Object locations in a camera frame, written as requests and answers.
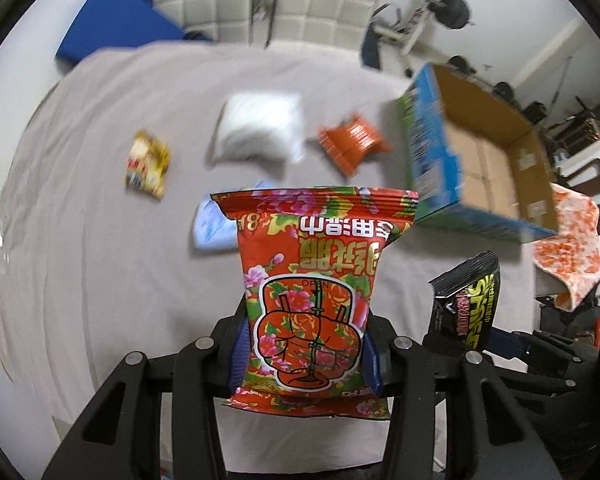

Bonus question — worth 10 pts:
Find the black yellow snack bag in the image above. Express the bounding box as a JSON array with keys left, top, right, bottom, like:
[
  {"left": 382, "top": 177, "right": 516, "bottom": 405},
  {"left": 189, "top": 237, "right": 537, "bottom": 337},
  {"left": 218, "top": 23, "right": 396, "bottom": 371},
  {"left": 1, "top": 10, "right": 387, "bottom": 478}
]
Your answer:
[{"left": 422, "top": 250, "right": 501, "bottom": 356}]

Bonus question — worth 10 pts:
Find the light blue snack bag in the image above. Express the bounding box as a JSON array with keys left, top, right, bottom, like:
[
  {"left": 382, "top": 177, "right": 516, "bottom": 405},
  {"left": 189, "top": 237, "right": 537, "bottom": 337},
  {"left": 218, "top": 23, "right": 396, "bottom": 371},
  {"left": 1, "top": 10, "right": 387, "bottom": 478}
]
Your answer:
[{"left": 192, "top": 194, "right": 237, "bottom": 252}]

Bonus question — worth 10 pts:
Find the red floral snack bag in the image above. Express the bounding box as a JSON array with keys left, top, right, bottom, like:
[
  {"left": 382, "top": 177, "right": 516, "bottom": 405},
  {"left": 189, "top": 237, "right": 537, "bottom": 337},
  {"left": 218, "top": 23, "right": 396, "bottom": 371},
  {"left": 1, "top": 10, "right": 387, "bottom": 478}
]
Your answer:
[{"left": 211, "top": 186, "right": 418, "bottom": 420}]

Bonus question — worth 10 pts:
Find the orange snack bag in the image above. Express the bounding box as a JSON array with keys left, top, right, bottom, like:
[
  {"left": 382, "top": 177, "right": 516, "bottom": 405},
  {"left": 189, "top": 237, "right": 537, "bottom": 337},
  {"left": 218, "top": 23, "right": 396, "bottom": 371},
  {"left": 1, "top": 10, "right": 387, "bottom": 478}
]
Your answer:
[{"left": 317, "top": 115, "right": 392, "bottom": 178}]

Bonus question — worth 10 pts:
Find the orange white patterned cloth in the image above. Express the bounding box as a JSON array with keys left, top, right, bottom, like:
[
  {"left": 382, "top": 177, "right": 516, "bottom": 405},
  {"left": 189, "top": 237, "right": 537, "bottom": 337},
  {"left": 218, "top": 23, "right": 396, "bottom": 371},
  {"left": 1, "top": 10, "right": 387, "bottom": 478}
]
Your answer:
[{"left": 533, "top": 183, "right": 600, "bottom": 312}]

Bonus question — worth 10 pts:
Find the brown wooden chair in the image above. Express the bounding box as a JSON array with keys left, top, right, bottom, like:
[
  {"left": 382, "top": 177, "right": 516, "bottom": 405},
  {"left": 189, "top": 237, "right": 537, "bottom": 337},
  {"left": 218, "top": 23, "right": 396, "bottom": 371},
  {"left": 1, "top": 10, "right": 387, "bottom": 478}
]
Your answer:
[{"left": 565, "top": 158, "right": 600, "bottom": 202}]

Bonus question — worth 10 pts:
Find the grey bed sheet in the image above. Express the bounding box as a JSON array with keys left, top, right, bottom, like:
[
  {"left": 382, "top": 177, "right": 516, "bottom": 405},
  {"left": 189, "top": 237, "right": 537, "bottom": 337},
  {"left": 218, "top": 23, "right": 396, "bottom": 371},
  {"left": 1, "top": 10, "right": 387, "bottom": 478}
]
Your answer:
[{"left": 0, "top": 42, "right": 410, "bottom": 422}]

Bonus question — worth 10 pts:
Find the blue printed cardboard box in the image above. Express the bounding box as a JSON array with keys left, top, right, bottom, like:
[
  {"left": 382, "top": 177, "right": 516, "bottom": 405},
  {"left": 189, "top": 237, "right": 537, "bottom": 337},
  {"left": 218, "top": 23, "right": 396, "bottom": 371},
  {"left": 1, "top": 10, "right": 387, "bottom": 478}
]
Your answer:
[{"left": 398, "top": 63, "right": 558, "bottom": 244}]

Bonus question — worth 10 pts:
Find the yellow snack packet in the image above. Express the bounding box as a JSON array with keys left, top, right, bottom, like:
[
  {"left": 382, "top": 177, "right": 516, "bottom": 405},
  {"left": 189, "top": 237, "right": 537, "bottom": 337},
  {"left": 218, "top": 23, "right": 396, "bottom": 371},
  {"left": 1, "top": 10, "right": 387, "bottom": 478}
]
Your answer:
[{"left": 124, "top": 130, "right": 171, "bottom": 200}]

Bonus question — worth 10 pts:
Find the blue black bench pad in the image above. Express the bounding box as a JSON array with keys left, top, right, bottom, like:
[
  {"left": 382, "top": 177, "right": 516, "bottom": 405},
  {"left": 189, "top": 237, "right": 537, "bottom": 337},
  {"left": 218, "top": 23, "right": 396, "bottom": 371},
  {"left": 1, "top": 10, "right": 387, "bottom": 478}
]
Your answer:
[{"left": 361, "top": 25, "right": 381, "bottom": 70}]

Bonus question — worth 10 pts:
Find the white weight bench rack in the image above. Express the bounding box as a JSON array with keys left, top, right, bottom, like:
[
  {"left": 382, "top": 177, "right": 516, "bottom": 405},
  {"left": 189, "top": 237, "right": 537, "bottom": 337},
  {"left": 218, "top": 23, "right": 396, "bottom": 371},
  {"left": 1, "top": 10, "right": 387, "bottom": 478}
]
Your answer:
[{"left": 372, "top": 0, "right": 437, "bottom": 77}]

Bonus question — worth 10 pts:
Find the white plastic bag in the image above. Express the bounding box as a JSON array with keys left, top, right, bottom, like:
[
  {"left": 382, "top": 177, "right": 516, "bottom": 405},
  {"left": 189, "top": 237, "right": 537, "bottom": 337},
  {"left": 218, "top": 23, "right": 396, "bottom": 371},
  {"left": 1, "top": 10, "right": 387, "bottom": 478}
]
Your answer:
[{"left": 212, "top": 91, "right": 304, "bottom": 164}]

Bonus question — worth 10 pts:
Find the black barbell weight plate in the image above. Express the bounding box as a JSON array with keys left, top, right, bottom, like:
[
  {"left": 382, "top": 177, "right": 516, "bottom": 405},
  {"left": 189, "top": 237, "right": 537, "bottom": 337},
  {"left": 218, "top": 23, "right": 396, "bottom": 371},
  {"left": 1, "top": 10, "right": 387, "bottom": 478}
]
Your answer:
[{"left": 428, "top": 0, "right": 470, "bottom": 29}]

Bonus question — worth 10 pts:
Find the right beige tufted chair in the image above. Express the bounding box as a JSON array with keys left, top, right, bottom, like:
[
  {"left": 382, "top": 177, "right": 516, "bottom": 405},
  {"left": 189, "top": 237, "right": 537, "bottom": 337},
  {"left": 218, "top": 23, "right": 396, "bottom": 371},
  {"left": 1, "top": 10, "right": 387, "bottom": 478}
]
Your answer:
[{"left": 268, "top": 0, "right": 379, "bottom": 53}]

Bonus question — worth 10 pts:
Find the blue foam mat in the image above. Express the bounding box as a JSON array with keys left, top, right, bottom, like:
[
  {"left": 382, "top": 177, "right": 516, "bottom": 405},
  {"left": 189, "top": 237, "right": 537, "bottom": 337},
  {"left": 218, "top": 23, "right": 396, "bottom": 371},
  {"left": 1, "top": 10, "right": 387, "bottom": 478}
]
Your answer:
[{"left": 56, "top": 0, "right": 185, "bottom": 64}]

